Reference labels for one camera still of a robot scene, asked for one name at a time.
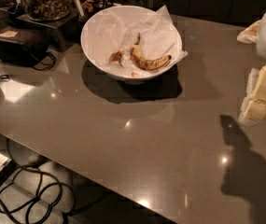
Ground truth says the spotted ripe banana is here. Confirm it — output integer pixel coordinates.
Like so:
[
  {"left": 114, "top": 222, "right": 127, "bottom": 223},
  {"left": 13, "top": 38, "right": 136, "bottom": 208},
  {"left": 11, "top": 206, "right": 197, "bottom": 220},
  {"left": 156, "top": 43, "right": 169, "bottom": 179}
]
[{"left": 130, "top": 35, "right": 172, "bottom": 71}]

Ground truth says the black cable on floor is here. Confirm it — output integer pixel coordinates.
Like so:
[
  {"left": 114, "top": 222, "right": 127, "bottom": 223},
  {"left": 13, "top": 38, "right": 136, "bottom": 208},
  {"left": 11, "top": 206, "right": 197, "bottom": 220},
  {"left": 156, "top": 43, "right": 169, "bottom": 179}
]
[{"left": 0, "top": 137, "right": 115, "bottom": 224}]

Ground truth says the black cable on table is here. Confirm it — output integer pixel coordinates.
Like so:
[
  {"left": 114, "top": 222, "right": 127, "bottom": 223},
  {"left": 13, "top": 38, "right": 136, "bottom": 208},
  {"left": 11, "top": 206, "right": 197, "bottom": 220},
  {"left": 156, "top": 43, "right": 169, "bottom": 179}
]
[{"left": 31, "top": 50, "right": 58, "bottom": 72}]

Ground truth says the glass jar of nuts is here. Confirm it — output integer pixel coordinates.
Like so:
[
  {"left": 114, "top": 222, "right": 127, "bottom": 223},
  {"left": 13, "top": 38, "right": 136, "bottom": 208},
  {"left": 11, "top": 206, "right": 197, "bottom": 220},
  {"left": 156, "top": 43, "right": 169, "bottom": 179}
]
[{"left": 21, "top": 0, "right": 72, "bottom": 21}]

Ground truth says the white ceramic bowl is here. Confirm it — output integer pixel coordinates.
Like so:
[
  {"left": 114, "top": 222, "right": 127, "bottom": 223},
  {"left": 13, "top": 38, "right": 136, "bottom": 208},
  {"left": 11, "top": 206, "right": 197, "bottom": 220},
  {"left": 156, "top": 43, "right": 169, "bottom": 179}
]
[{"left": 80, "top": 5, "right": 183, "bottom": 85}]

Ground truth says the white paper liner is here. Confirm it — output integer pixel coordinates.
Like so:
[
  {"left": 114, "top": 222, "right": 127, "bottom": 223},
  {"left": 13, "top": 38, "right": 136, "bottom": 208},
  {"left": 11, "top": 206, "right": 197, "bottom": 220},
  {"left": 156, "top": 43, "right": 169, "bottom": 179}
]
[{"left": 89, "top": 5, "right": 189, "bottom": 78}]

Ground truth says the small banana peel piece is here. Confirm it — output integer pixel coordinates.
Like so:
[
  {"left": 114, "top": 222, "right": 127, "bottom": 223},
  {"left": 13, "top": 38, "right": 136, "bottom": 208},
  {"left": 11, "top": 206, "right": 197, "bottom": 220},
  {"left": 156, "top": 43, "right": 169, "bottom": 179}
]
[{"left": 109, "top": 49, "right": 124, "bottom": 66}]

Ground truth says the dark metal stand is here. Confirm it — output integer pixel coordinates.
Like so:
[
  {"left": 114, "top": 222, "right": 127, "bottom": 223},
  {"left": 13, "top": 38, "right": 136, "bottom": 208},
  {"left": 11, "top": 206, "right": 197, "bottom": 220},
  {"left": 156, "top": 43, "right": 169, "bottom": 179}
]
[{"left": 17, "top": 9, "right": 81, "bottom": 52}]

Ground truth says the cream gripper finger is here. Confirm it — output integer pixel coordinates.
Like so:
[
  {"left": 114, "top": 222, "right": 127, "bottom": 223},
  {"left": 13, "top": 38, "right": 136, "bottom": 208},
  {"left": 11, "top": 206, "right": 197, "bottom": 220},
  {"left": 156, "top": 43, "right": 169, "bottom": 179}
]
[
  {"left": 238, "top": 65, "right": 266, "bottom": 126},
  {"left": 237, "top": 21, "right": 260, "bottom": 44}
]

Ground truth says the black box device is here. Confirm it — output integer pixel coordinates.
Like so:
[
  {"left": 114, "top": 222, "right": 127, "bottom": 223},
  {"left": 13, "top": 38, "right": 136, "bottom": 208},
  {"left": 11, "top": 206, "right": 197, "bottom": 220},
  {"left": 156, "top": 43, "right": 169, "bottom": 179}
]
[{"left": 0, "top": 26, "right": 49, "bottom": 67}]

